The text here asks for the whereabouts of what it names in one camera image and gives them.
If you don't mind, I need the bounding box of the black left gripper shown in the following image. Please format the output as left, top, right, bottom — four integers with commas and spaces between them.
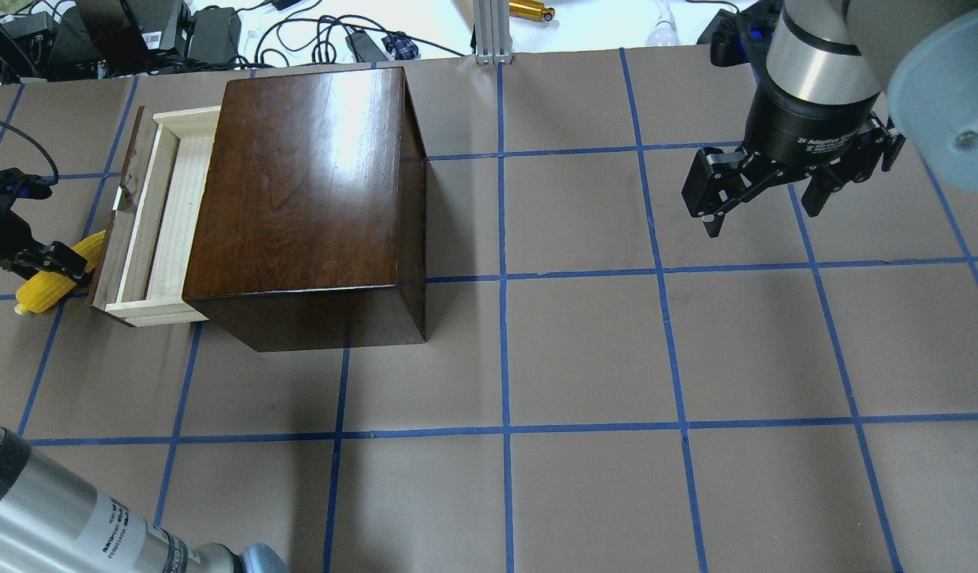
0, 168, 92, 287

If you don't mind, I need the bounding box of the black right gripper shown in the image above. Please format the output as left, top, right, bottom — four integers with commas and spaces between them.
681, 84, 906, 239

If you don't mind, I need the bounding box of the yellow toy corn cob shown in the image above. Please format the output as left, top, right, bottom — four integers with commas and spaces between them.
14, 231, 107, 315

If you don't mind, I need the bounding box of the light wood drawer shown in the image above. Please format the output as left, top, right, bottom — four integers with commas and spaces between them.
86, 106, 220, 327

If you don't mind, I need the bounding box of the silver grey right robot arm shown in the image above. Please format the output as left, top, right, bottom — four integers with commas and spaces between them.
681, 1, 978, 238

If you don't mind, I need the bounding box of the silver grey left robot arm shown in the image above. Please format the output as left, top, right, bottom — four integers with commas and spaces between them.
0, 168, 287, 572

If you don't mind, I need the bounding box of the dark wooden drawer cabinet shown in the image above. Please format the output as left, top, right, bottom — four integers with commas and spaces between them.
181, 68, 428, 353

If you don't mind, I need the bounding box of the white light bulb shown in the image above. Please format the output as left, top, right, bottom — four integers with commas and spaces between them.
645, 0, 680, 47

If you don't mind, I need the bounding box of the black power adapter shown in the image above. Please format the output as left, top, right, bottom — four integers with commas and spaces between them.
187, 6, 241, 65

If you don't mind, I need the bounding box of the gold cylinder tool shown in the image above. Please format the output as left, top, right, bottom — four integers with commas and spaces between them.
508, 0, 555, 22

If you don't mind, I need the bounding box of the aluminium frame post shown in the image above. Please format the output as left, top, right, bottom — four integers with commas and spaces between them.
473, 0, 513, 65

